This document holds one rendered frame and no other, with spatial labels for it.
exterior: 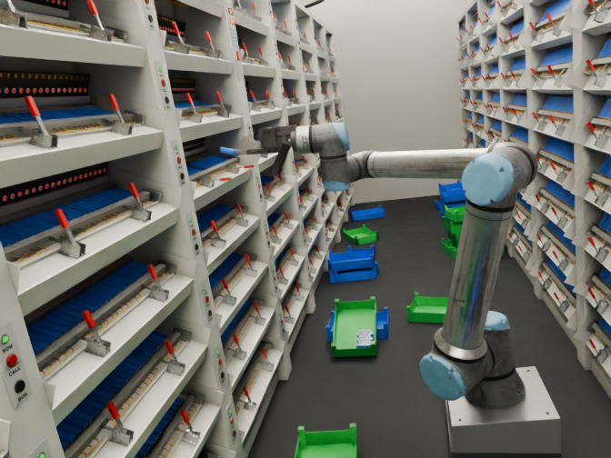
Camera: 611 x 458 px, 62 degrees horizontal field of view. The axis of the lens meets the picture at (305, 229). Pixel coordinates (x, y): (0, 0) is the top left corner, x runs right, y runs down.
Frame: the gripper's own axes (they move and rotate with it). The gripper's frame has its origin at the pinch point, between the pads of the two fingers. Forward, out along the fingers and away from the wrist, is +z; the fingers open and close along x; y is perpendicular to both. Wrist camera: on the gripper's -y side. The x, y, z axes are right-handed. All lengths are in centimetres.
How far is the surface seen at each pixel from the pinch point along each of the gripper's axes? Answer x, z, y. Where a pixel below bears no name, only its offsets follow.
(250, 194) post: -29.4, 6.4, -19.5
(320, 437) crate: 15, -19, -99
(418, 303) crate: -97, -60, -99
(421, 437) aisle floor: 12, -54, -101
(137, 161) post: 40.3, 15.6, 4.2
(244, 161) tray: -29.2, 7.0, -6.2
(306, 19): -240, 4, 71
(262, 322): -12, 4, -67
